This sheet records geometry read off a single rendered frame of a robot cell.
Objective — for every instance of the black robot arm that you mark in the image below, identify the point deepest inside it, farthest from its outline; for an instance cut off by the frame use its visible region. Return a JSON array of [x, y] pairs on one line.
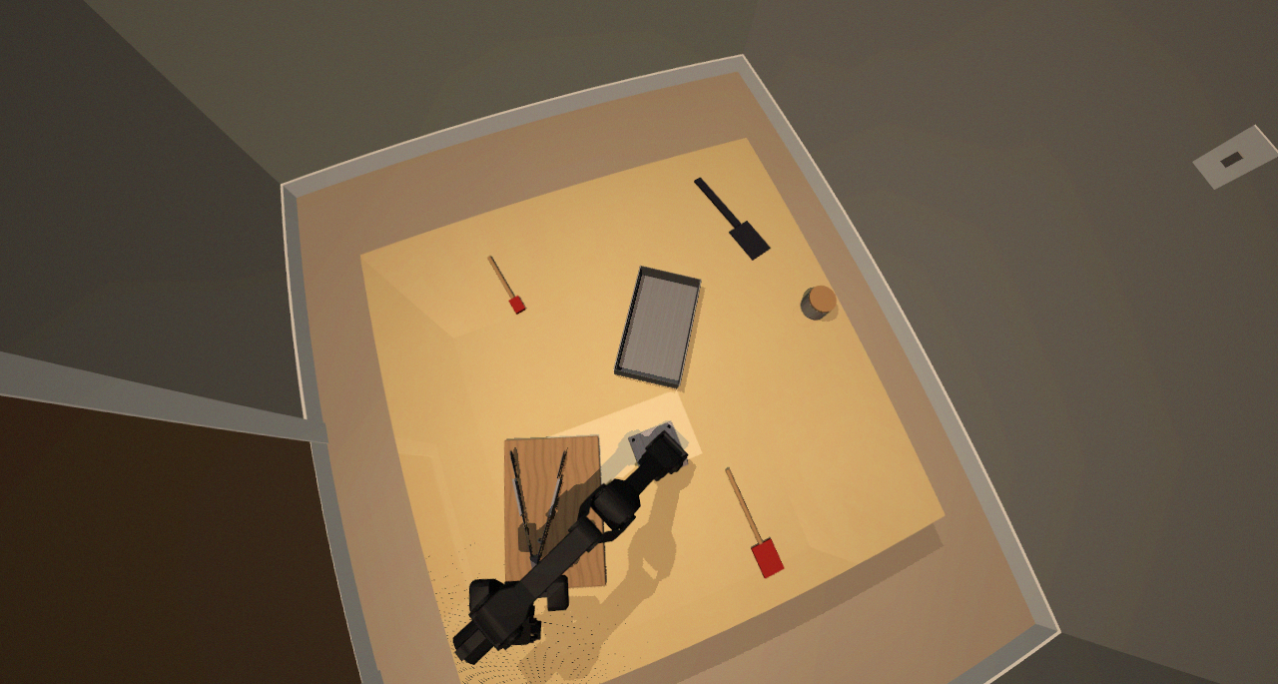
[[505, 618]]

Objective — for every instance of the red spatula with wooden handle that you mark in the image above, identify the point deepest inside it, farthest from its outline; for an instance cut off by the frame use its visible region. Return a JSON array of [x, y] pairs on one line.
[[765, 552]]

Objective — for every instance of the dark grey cylindrical container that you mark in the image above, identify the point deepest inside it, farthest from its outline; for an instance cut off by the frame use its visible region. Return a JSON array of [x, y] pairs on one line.
[[818, 302]]

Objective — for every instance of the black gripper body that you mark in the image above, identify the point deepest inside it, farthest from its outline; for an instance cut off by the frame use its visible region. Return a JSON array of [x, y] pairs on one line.
[[557, 596]]

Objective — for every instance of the brown wooden board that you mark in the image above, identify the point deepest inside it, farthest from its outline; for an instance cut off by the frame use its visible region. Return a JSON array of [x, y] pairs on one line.
[[537, 464]]

